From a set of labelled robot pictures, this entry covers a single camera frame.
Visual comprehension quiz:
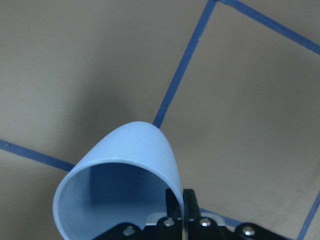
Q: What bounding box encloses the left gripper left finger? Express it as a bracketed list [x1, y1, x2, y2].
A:
[156, 188, 182, 240]

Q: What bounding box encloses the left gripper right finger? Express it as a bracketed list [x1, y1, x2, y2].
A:
[183, 189, 226, 240]

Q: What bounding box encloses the light blue plastic cup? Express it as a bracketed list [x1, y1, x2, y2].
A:
[52, 121, 183, 240]

